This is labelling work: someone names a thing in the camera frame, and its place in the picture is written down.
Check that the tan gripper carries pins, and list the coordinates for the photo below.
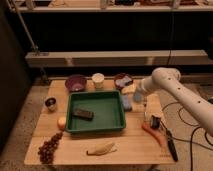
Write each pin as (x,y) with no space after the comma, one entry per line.
(129,89)

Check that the light blue cup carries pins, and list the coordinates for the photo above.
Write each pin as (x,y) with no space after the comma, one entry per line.
(137,97)

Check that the white paper cup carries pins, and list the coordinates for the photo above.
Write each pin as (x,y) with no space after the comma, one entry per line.
(98,80)

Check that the small dark cup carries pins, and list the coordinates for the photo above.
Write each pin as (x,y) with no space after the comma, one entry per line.
(51,104)

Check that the white cloth in bowl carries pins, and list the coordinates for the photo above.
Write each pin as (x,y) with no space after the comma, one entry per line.
(124,81)

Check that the dark red bowl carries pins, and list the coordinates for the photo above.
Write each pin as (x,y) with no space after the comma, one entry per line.
(120,76)

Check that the blue sponge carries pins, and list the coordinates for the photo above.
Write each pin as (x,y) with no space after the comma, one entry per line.
(126,103)

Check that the silver fork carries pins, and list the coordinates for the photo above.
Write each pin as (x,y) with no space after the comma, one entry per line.
(145,109)

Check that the green plastic tray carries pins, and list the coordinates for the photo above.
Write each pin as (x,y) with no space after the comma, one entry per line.
(108,112)

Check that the black rectangular block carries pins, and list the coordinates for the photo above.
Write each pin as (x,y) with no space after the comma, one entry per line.
(83,114)

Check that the orange carrot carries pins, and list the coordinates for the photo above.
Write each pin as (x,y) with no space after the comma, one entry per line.
(160,138)

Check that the purple bowl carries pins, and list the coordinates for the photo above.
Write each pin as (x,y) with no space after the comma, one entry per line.
(76,83)

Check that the wooden table top board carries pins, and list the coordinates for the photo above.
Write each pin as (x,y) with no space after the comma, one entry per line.
(134,145)

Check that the yellow banana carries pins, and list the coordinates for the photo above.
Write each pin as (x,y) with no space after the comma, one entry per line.
(102,149)

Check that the white metal shelf beam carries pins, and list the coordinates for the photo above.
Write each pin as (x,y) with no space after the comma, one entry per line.
(118,58)

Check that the red grape bunch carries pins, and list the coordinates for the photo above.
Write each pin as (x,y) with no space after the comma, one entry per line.
(46,151)

